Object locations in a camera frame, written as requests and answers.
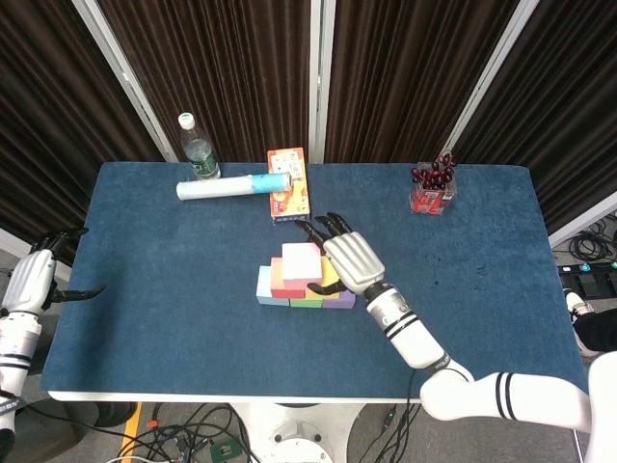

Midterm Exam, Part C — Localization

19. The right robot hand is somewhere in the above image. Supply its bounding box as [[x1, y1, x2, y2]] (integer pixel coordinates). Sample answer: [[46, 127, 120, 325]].
[[294, 211, 386, 296]]

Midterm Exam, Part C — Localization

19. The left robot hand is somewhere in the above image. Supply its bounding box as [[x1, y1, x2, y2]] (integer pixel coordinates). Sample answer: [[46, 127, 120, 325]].
[[1, 227, 107, 317]]

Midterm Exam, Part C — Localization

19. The yellow foam cube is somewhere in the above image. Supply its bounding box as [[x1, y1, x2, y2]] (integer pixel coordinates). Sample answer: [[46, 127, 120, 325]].
[[304, 257, 344, 300]]

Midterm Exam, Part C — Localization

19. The purple foam cube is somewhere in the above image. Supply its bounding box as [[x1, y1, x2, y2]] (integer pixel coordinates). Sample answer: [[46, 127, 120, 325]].
[[321, 288, 357, 311]]

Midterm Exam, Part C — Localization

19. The pink foam cube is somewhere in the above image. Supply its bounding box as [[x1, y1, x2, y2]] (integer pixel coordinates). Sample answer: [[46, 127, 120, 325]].
[[281, 242, 323, 291]]

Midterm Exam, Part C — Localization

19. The red foam cube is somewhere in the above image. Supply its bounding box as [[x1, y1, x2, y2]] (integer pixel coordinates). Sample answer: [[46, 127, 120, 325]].
[[269, 257, 308, 300]]

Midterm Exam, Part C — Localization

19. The light blue foam cube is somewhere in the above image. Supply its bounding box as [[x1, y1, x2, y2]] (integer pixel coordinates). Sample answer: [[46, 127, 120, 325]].
[[255, 264, 291, 307]]

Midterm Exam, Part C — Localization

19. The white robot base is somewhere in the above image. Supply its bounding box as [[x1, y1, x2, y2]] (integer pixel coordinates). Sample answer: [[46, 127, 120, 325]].
[[230, 402, 367, 463]]

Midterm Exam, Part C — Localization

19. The orange blue snack box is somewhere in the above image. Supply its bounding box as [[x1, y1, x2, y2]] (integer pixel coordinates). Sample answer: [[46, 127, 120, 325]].
[[267, 147, 312, 227]]

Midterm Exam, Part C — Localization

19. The red packet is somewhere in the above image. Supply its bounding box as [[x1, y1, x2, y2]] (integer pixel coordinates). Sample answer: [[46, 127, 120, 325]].
[[412, 190, 454, 214]]

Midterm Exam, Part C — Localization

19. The clear plastic box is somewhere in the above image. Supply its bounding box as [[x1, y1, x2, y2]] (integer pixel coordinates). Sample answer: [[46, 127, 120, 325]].
[[409, 161, 458, 215]]

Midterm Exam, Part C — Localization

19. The bunch of red grapes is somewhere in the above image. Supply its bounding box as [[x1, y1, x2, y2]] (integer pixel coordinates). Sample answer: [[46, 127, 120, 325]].
[[410, 152, 458, 189]]

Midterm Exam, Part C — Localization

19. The white roll blue band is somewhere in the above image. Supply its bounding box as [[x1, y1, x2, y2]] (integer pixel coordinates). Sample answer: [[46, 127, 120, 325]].
[[174, 172, 294, 201]]

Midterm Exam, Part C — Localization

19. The blue table cloth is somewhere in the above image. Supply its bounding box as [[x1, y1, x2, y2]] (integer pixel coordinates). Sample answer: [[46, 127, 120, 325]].
[[38, 161, 592, 402]]

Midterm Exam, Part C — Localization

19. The yellow floor tape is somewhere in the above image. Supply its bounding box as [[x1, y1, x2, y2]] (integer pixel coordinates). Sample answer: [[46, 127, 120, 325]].
[[119, 402, 144, 463]]

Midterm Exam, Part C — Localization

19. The clear bottle green label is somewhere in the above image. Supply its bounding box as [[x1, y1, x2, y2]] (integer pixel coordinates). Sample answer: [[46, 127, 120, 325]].
[[176, 112, 222, 181]]

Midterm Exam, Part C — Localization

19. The white sneaker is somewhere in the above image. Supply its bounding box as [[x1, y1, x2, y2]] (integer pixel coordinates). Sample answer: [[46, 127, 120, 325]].
[[562, 287, 602, 358]]

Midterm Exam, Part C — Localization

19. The green circuit board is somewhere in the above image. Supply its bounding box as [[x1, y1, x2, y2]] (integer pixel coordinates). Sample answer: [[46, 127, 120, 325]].
[[209, 438, 242, 463]]

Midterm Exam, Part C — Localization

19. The brown pleated curtain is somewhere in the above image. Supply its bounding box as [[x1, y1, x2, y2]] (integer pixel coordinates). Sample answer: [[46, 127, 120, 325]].
[[0, 0, 617, 252]]

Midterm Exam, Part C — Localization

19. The white partition frame post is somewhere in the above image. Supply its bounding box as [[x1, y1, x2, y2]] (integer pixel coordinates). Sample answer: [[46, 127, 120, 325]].
[[443, 0, 536, 158], [0, 226, 35, 264], [548, 190, 617, 248], [71, 0, 178, 164], [309, 0, 338, 165]]

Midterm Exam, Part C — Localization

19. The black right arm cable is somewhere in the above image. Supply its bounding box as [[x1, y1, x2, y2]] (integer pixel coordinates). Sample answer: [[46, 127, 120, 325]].
[[385, 364, 476, 463]]

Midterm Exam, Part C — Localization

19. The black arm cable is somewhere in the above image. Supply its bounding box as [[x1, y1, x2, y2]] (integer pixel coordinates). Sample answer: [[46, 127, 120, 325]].
[[385, 364, 476, 463], [18, 399, 121, 435]]

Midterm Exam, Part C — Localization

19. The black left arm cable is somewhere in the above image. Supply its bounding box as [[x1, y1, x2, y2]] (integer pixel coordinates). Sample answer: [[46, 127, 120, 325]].
[[18, 399, 121, 435]]

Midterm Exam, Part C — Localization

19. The white table frame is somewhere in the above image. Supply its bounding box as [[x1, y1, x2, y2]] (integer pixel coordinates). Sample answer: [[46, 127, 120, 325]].
[[47, 389, 425, 404]]

